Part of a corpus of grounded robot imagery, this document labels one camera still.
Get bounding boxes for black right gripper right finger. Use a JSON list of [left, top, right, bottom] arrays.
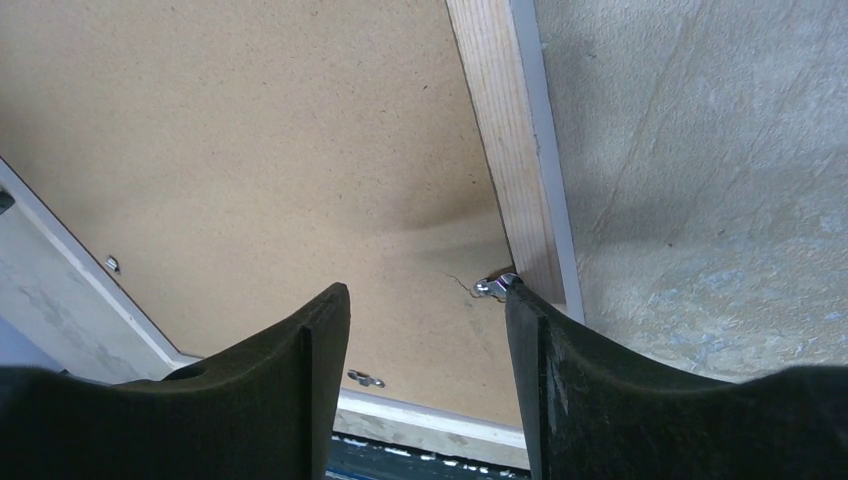
[[505, 282, 847, 479]]

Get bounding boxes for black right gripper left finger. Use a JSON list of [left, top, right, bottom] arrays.
[[1, 283, 350, 479]]

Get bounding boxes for brown hardboard backing board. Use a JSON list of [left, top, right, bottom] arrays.
[[1, 1, 519, 426]]

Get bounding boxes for wooden picture frame with glass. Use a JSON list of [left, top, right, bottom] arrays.
[[1, 1, 570, 469]]

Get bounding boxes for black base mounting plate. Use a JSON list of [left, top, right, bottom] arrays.
[[325, 433, 530, 480]]

